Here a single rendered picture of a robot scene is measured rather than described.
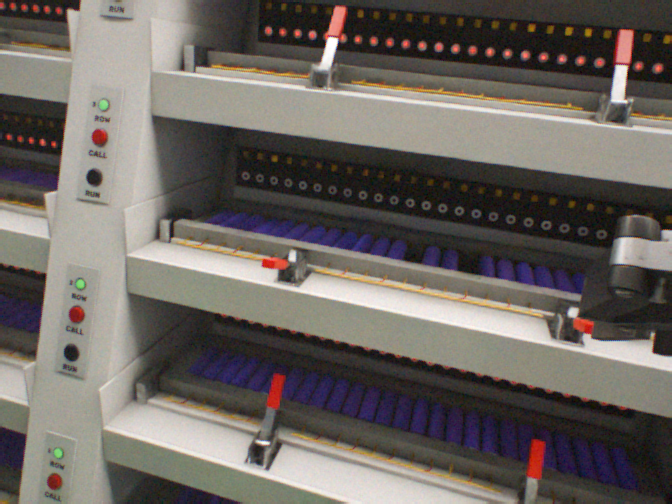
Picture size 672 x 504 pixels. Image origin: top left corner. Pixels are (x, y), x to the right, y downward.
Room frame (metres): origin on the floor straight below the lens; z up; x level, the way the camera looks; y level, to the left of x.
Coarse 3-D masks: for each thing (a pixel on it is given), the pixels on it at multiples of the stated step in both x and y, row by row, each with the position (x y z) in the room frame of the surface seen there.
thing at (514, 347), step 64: (192, 192) 0.64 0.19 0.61; (256, 192) 0.68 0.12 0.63; (128, 256) 0.53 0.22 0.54; (192, 256) 0.54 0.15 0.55; (576, 256) 0.60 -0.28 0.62; (256, 320) 0.51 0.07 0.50; (320, 320) 0.49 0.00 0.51; (384, 320) 0.47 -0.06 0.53; (448, 320) 0.46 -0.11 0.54; (512, 320) 0.47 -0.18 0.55; (576, 384) 0.44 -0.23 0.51; (640, 384) 0.42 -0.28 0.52
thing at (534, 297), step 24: (192, 240) 0.57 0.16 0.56; (216, 240) 0.56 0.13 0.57; (240, 240) 0.55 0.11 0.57; (264, 240) 0.54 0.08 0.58; (288, 240) 0.55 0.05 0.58; (312, 264) 0.54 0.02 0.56; (336, 264) 0.53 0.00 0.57; (360, 264) 0.52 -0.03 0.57; (384, 264) 0.52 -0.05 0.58; (408, 264) 0.52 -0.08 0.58; (408, 288) 0.50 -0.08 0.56; (432, 288) 0.51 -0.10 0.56; (456, 288) 0.50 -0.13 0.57; (480, 288) 0.50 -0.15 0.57; (504, 288) 0.49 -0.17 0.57; (528, 288) 0.49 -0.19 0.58; (528, 312) 0.47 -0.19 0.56; (552, 312) 0.48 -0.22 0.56
